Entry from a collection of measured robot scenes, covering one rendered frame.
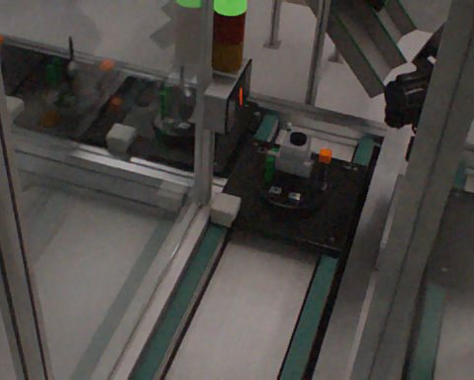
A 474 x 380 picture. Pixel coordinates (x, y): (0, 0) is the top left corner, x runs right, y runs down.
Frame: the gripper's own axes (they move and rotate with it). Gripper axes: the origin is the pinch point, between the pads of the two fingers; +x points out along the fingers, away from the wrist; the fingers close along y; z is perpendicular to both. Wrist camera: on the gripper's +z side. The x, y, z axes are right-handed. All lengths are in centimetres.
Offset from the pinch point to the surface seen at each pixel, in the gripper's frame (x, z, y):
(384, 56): 3.6, 12.6, -34.3
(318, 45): -4.1, 25.4, -21.1
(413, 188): -62, 2, 83
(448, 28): -72, 3, 83
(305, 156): -2.1, 19.7, 11.8
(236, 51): -25.2, 31.3, 18.9
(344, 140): 12.2, 15.9, -13.5
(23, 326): -26, 36, 76
